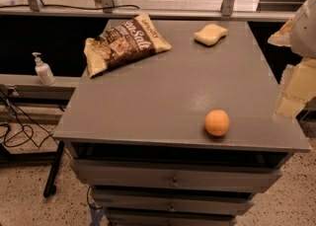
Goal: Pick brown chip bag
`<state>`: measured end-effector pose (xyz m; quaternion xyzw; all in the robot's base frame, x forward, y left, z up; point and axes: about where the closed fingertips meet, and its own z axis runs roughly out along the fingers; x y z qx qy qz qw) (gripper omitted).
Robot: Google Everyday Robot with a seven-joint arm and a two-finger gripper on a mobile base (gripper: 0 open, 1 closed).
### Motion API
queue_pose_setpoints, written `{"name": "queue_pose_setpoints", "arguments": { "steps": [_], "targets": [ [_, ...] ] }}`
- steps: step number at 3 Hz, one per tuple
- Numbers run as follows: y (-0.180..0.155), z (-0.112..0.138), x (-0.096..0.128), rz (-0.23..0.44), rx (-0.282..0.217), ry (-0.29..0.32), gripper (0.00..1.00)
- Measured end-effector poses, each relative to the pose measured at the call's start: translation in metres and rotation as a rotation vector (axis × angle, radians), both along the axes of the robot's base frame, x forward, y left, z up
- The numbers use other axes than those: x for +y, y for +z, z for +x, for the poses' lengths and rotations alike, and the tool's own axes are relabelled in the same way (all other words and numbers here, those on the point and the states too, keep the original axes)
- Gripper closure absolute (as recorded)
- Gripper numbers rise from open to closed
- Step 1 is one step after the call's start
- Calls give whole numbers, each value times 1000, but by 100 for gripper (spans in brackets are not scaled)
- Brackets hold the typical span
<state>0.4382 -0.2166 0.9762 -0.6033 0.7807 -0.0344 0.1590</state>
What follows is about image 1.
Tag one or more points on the bottom grey drawer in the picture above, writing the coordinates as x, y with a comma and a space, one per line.
149, 218

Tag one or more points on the white pump bottle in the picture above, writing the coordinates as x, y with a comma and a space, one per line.
43, 70

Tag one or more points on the yellow sponge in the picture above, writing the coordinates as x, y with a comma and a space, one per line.
210, 34

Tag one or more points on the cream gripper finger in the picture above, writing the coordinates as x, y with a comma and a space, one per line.
297, 87
282, 36

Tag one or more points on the brown sea salt chip bag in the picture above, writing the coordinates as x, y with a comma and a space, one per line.
130, 41

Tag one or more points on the black metal floor bar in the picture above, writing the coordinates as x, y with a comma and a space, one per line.
50, 187

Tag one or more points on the middle grey drawer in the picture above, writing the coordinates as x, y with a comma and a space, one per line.
172, 202

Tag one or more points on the orange ball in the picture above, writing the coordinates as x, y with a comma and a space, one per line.
217, 123

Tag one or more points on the grey drawer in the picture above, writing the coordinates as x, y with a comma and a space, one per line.
172, 202
190, 177
149, 218

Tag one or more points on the top grey drawer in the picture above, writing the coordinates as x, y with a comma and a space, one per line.
190, 177

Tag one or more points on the grey drawer cabinet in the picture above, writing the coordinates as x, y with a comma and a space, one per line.
153, 110

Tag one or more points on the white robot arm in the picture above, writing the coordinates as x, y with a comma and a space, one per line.
303, 31

